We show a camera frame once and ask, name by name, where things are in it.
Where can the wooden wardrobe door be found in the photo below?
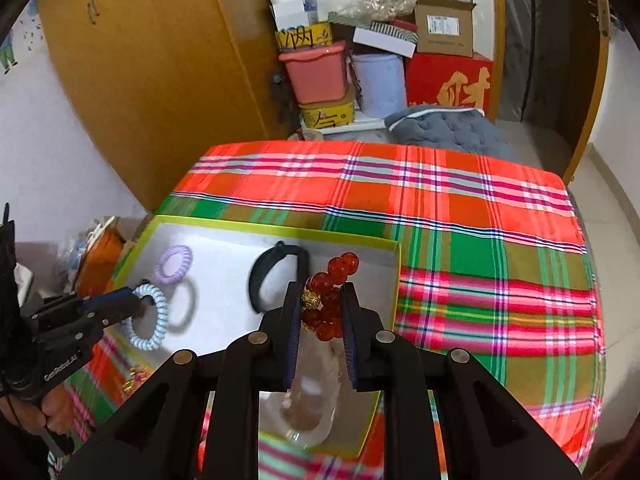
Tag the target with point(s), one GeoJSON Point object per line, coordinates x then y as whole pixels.
{"type": "Point", "coordinates": [156, 83]}

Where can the lavender plastic bucket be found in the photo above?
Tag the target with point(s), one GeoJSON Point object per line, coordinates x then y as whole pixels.
{"type": "Point", "coordinates": [380, 82]}

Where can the white striped flat box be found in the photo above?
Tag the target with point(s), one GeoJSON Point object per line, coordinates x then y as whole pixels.
{"type": "Point", "coordinates": [386, 37]}

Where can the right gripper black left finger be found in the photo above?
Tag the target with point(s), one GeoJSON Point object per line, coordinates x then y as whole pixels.
{"type": "Point", "coordinates": [282, 326]}

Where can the yellow black printed tin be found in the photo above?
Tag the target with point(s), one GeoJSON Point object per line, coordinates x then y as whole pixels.
{"type": "Point", "coordinates": [304, 37]}

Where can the plaid red green tablecloth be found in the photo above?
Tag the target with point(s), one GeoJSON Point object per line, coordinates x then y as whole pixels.
{"type": "Point", "coordinates": [493, 258]}

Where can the grey quilted cushion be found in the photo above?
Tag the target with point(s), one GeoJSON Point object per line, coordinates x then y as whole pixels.
{"type": "Point", "coordinates": [459, 129]}

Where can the person's left hand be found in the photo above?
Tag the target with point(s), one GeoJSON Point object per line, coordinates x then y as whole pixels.
{"type": "Point", "coordinates": [55, 411]}

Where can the yellow tin lower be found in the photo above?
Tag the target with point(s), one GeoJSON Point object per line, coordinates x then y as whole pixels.
{"type": "Point", "coordinates": [329, 114]}

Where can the translucent large hair claw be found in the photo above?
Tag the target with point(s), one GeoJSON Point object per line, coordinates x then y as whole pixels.
{"type": "Point", "coordinates": [303, 416]}

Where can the dark door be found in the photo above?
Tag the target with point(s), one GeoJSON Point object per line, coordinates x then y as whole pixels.
{"type": "Point", "coordinates": [553, 70]}

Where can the pink plastic bin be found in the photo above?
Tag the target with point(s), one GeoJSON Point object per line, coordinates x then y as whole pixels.
{"type": "Point", "coordinates": [317, 74]}

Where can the yellow shallow box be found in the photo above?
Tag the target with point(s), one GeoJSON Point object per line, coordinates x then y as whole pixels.
{"type": "Point", "coordinates": [209, 308]}

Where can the clear plastic bag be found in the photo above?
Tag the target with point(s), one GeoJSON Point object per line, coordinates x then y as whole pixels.
{"type": "Point", "coordinates": [377, 10]}

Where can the white small carton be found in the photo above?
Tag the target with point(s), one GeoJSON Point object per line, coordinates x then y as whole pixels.
{"type": "Point", "coordinates": [295, 14]}

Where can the red gift box gold character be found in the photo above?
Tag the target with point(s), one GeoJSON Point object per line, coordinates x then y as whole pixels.
{"type": "Point", "coordinates": [448, 80]}

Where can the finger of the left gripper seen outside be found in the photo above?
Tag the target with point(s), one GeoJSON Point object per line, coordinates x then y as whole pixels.
{"type": "Point", "coordinates": [99, 312]}

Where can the brown cardboard box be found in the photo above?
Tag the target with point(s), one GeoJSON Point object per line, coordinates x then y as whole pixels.
{"type": "Point", "coordinates": [445, 27]}

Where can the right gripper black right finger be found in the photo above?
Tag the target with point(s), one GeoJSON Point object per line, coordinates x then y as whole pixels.
{"type": "Point", "coordinates": [368, 347]}

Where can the orange container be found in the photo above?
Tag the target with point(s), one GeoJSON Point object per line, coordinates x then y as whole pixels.
{"type": "Point", "coordinates": [99, 264]}

